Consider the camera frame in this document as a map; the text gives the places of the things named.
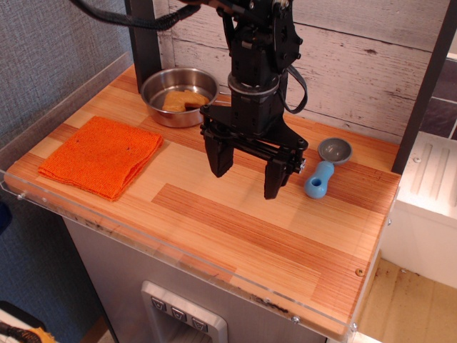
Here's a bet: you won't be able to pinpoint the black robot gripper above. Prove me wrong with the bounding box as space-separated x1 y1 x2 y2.
200 76 308 199

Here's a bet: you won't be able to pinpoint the orange cloth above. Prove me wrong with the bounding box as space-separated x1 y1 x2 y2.
38 116 164 201

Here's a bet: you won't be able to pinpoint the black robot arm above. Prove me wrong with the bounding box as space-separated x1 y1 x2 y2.
201 1 308 199

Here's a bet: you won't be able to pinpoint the tan food piece in bowl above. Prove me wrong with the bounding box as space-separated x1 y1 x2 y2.
162 90 209 112

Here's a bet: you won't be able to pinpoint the stainless steel bowl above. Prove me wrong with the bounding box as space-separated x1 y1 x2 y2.
141 67 219 128

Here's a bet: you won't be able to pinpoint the grey toy fridge cabinet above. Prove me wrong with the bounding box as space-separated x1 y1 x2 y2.
64 219 326 342

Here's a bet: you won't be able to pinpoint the white toy sink unit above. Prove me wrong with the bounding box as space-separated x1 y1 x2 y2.
381 132 456 287

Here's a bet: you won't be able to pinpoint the clear acrylic edge guard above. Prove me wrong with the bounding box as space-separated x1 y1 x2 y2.
2 161 363 342

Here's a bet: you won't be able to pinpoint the blue handled grey spoon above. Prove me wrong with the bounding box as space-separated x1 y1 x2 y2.
304 137 353 199

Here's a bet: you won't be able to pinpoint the dark left frame post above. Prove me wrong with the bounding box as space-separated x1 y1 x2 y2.
124 0 161 92

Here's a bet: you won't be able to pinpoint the dark frame post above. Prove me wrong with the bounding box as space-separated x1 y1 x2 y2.
124 0 161 92
391 0 456 174

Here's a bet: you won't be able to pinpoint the black sleeved cable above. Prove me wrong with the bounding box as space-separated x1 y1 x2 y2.
69 0 201 31

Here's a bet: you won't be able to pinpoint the dark right frame post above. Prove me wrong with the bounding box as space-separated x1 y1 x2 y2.
391 0 456 174

